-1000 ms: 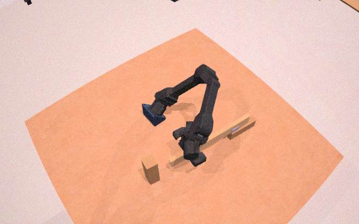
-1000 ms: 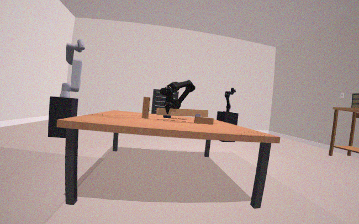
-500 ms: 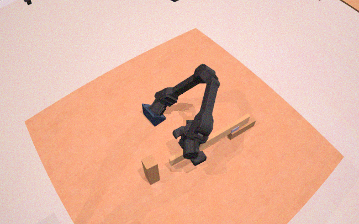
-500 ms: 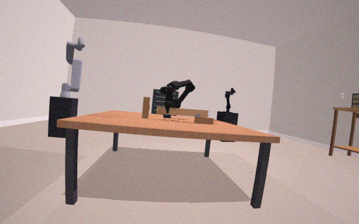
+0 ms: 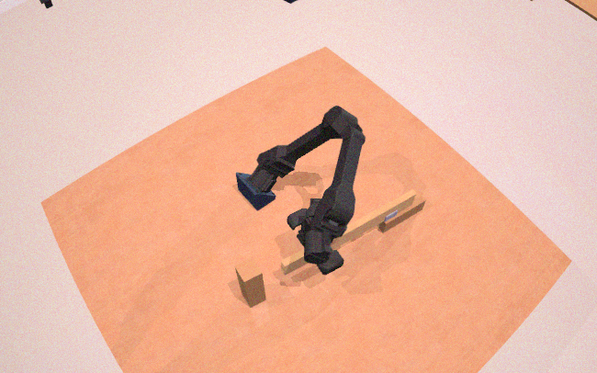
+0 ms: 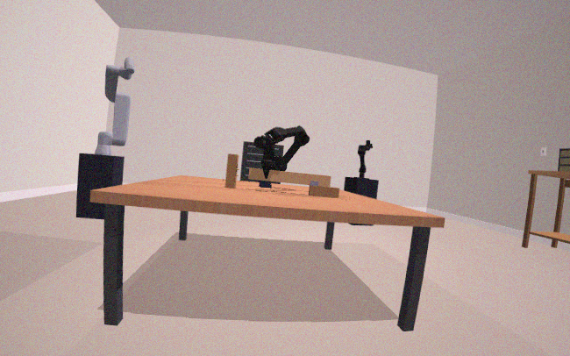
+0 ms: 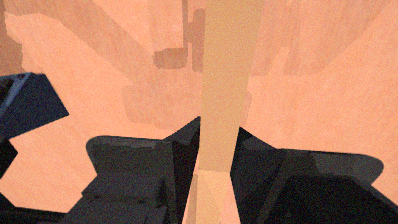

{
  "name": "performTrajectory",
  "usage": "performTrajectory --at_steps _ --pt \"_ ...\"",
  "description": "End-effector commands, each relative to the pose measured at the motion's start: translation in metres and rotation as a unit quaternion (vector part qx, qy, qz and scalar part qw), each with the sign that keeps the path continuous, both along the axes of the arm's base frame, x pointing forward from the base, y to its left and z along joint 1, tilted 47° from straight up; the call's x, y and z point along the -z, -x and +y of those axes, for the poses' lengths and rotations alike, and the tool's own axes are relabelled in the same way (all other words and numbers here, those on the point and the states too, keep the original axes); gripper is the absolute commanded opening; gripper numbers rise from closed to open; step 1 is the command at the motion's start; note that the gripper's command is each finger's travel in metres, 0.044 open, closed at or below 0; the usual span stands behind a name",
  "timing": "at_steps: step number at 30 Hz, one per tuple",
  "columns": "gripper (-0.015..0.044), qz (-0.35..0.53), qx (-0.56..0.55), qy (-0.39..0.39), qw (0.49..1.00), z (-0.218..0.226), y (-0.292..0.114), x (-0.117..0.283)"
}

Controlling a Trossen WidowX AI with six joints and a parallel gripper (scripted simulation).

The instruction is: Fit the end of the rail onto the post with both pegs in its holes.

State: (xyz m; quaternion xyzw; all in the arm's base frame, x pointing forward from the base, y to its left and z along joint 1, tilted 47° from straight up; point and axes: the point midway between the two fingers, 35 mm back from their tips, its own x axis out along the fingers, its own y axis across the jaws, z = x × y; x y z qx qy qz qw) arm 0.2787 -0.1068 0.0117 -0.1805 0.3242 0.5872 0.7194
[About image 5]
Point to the long tan wooden rail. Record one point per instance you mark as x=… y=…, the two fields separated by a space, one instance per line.
x=358 y=227

